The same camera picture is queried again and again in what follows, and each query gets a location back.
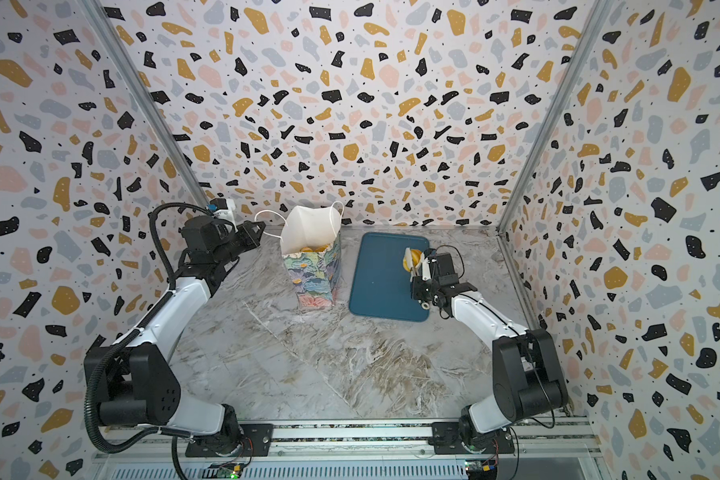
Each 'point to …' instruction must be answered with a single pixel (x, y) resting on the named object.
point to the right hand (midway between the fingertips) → (410, 278)
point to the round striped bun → (317, 250)
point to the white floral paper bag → (311, 246)
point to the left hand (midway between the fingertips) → (263, 218)
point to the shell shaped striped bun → (412, 258)
